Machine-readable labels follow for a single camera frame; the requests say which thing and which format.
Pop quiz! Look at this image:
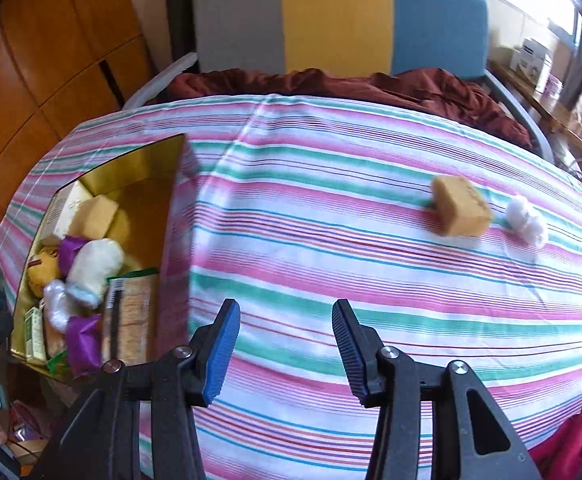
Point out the grey yellow blue armchair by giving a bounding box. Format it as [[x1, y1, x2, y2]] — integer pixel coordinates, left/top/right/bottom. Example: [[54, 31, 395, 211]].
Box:
[[121, 0, 554, 163]]

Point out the white cardboard box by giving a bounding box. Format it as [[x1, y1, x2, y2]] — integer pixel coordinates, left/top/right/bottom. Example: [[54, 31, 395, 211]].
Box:
[[52, 180, 96, 241]]

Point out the white plastic bag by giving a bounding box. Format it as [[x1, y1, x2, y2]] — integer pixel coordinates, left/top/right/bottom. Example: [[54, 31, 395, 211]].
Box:
[[506, 195, 549, 248]]

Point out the green and white small box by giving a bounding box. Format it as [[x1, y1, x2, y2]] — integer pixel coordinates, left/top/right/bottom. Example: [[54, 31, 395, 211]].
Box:
[[23, 306, 46, 363]]

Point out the striped tablecloth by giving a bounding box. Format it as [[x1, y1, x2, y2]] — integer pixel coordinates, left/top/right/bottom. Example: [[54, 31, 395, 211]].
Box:
[[0, 94, 582, 480]]

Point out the yellow brown snack packet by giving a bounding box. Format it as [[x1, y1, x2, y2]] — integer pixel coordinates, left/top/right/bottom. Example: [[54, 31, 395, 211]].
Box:
[[26, 246, 64, 298]]

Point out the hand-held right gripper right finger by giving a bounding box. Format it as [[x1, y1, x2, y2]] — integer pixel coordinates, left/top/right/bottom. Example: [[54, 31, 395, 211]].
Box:
[[332, 299, 542, 480]]

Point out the maroon blanket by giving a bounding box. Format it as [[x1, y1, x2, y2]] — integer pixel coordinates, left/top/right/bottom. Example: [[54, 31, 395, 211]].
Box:
[[166, 66, 534, 150]]

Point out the clear plastic bag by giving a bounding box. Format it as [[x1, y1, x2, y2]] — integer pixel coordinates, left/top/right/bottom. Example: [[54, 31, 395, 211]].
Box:
[[42, 279, 79, 333]]

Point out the cream sock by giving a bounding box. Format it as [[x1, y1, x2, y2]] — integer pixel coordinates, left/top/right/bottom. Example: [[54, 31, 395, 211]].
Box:
[[66, 237, 126, 308]]

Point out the purple wrapper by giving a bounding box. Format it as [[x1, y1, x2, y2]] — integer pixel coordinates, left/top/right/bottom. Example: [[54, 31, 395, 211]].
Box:
[[65, 314, 104, 378], [58, 235, 92, 281]]

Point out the wooden wardrobe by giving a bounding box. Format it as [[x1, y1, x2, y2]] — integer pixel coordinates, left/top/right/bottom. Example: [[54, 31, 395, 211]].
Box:
[[0, 0, 154, 281]]

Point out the gold cardboard box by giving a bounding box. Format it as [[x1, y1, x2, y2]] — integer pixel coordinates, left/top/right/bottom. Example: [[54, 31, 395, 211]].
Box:
[[8, 132, 202, 381]]

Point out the red garment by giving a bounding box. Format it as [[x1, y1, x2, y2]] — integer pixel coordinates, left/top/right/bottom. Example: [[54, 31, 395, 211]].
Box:
[[528, 412, 582, 480]]

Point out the pink container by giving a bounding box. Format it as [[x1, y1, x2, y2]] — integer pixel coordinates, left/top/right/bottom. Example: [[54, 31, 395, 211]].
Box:
[[541, 72, 565, 99]]

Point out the white box with dark print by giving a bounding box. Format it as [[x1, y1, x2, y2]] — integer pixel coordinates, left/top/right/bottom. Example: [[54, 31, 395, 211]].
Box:
[[510, 37, 554, 93]]

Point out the wooden side desk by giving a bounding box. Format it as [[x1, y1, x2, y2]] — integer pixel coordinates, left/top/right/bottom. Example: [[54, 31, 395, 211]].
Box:
[[488, 57, 582, 166]]

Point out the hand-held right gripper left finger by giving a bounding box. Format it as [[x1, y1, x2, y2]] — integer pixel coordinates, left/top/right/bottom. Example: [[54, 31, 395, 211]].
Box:
[[46, 298, 242, 480]]

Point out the yellow sponge block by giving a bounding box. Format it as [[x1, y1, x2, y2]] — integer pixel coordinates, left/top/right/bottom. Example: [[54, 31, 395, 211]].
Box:
[[430, 175, 494, 237], [66, 195, 120, 239]]

